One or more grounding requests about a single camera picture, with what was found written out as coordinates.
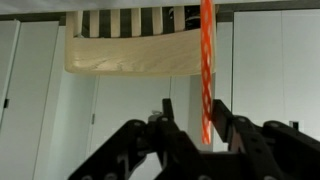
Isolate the white door with lever handle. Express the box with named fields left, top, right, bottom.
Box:
left=87, top=74, right=173, bottom=161

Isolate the red plastic straw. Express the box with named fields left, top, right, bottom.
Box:
left=199, top=0, right=215, bottom=145

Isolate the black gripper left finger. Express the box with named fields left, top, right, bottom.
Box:
left=68, top=98, right=201, bottom=180

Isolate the silver door lever handle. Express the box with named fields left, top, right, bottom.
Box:
left=150, top=110, right=164, bottom=123

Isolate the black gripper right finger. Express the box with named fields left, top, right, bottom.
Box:
left=211, top=99, right=320, bottom=180

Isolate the light wooden slat-back chair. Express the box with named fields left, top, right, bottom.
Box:
left=64, top=5, right=218, bottom=78

